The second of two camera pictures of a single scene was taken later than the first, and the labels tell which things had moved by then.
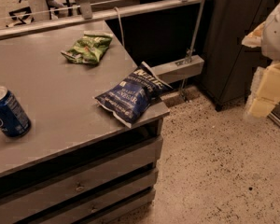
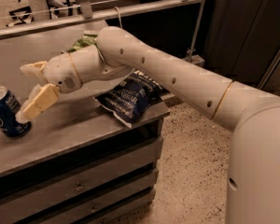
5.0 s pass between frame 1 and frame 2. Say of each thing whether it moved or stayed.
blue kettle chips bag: stayed
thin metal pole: stayed
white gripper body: moved
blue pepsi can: stayed
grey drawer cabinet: stayed
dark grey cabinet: stayed
